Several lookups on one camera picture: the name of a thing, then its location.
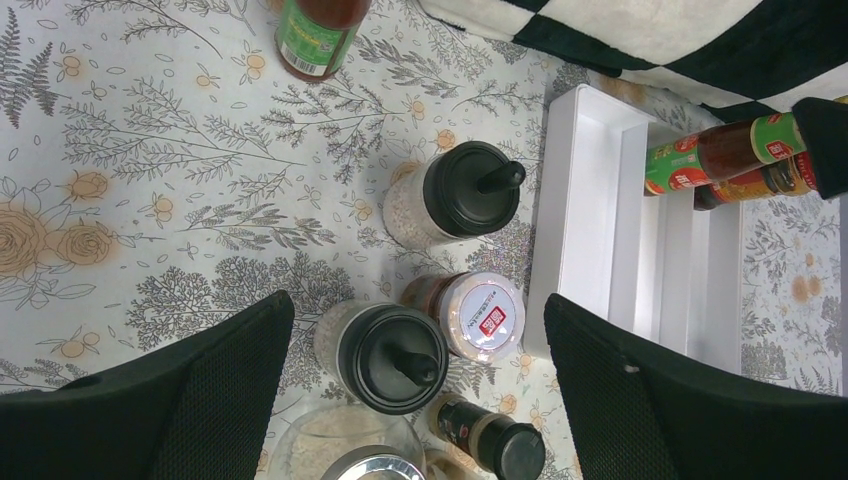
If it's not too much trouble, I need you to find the black spout lid shaker jar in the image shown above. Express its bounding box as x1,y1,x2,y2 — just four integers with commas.
383,141,526,250

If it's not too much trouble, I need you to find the black and white checkered pillow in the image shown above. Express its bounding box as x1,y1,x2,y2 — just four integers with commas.
421,1,847,121

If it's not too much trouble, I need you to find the white divided organizer tray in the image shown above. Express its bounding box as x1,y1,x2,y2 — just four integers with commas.
522,84,742,374

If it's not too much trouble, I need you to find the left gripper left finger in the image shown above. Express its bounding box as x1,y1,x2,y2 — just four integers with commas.
1,290,294,479

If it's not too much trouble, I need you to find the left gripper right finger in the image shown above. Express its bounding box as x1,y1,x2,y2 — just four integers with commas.
544,294,847,479

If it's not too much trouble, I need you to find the glass jar with metal lid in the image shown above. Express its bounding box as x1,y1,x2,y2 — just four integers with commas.
266,405,426,479

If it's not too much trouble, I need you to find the small black pepper bottle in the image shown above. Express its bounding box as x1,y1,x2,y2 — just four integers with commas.
427,393,546,480

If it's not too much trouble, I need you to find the yellow cap sauce bottle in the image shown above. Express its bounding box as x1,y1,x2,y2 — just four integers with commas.
275,0,372,82
644,105,809,196

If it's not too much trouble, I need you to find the black perforated lid spice jar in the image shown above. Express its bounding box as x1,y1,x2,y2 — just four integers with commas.
425,448,492,480

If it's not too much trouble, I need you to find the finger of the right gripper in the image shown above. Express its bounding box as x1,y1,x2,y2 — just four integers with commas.
792,97,847,200

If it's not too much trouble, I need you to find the red lid chili sauce jar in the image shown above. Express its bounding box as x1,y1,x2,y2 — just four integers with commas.
693,152,817,211

